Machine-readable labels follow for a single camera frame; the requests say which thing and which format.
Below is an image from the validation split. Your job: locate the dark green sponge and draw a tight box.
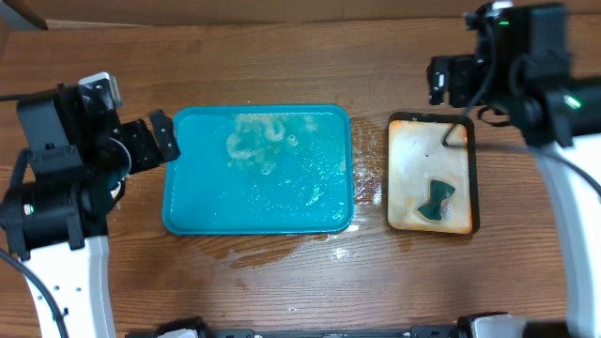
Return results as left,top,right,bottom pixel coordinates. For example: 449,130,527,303
418,179,455,221

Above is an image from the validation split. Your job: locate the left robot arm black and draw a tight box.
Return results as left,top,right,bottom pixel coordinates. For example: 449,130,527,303
1,84,180,337

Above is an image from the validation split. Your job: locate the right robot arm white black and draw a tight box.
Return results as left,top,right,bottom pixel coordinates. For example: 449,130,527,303
427,1,600,337

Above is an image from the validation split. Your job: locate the teal plastic tray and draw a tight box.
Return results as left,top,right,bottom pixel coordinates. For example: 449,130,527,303
162,104,354,236

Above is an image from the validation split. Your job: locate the black tray with soapy water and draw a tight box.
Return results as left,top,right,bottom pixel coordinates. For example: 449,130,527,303
387,112,480,235

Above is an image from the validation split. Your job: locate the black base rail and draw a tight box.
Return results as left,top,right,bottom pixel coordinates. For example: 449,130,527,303
125,316,469,338

